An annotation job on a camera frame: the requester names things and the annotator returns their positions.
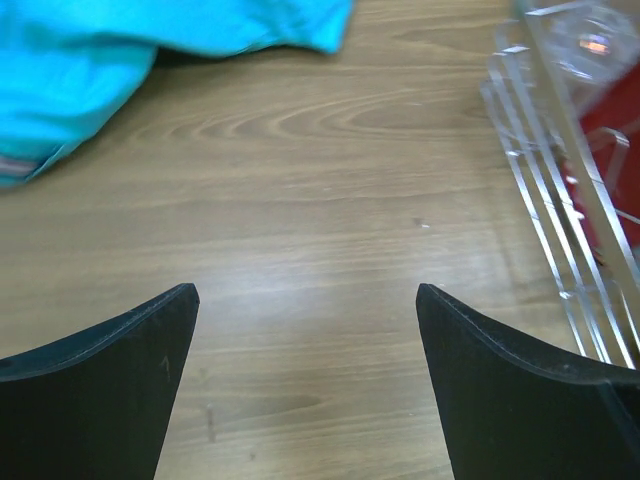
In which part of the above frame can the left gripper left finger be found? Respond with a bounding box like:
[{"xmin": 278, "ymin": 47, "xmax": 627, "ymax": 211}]
[{"xmin": 1, "ymin": 283, "xmax": 199, "ymax": 479}]

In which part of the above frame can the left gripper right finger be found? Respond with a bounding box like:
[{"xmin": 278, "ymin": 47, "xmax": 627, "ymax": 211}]
[{"xmin": 416, "ymin": 284, "xmax": 639, "ymax": 479}]

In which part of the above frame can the red floral plate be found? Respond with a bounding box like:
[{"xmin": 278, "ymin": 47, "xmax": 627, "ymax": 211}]
[{"xmin": 580, "ymin": 66, "xmax": 639, "ymax": 255}]

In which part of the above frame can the wire dish rack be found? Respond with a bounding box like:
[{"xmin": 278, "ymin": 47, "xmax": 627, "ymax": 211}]
[{"xmin": 481, "ymin": 1, "xmax": 639, "ymax": 369}]

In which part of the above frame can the clear drinking glass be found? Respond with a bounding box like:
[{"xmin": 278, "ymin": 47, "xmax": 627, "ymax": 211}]
[{"xmin": 521, "ymin": 1, "xmax": 639, "ymax": 88}]

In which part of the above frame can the turquoise shirt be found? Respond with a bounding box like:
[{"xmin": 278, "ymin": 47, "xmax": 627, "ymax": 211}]
[{"xmin": 1, "ymin": 0, "xmax": 353, "ymax": 187}]

